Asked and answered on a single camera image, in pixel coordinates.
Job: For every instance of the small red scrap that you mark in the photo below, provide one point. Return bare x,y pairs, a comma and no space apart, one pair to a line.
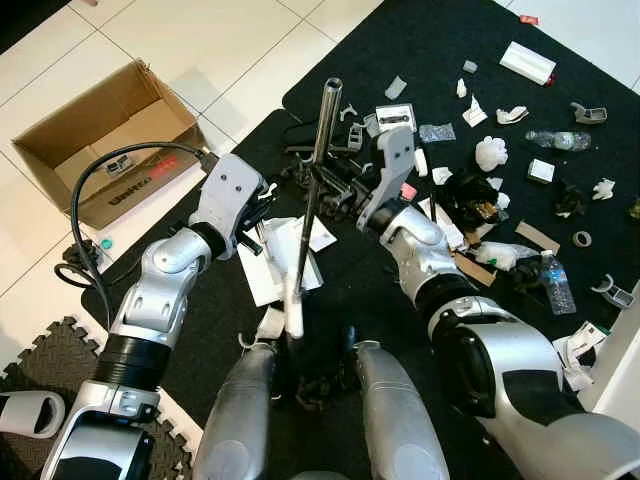
529,19

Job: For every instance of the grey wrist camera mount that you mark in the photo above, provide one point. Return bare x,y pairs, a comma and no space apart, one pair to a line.
228,195
392,160

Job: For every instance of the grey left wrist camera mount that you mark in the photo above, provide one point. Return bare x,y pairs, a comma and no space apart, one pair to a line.
228,195

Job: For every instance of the black rug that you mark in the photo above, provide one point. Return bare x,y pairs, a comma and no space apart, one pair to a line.
420,60

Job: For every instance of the grey robot left leg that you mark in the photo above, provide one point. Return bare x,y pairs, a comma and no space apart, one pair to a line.
240,420

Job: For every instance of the grey robot right leg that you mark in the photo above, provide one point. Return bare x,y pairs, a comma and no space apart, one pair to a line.
395,420

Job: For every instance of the white crumpled tissue ball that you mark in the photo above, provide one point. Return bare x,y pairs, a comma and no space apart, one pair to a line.
490,153

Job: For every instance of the white cabinet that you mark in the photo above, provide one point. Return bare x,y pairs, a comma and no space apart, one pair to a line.
622,370

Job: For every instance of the grey robot leg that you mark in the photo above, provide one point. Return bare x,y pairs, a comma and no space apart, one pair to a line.
240,420
395,420

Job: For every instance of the black spiky plastic lump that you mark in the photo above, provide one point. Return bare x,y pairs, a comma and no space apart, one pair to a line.
88,258

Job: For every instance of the white card black part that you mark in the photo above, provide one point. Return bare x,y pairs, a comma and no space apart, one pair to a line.
395,116

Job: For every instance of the white carton red end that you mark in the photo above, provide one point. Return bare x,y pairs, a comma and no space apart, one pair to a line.
527,63

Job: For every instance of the brown cardboard strip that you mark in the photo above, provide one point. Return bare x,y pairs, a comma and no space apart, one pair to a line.
537,237

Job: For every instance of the grey plastic clip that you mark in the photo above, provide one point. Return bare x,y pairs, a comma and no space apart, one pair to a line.
590,113
618,294

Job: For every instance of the small white box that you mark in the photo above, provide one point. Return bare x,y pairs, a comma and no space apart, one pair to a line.
541,171

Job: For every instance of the white slipper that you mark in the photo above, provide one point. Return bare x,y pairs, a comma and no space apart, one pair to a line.
50,415

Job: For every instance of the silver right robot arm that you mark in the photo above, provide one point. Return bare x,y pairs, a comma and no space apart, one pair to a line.
500,370

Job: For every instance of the clear plastic bottle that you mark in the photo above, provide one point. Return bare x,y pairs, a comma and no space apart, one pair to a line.
560,140
558,285

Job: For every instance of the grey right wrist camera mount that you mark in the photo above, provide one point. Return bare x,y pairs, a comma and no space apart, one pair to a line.
392,160

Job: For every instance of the brown cardboard box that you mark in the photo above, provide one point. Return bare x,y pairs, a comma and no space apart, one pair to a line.
100,120

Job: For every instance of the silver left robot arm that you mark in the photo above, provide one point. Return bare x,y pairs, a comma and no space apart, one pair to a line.
150,290

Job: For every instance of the dark grey foam puzzle mat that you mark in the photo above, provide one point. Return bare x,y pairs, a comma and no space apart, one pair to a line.
60,370

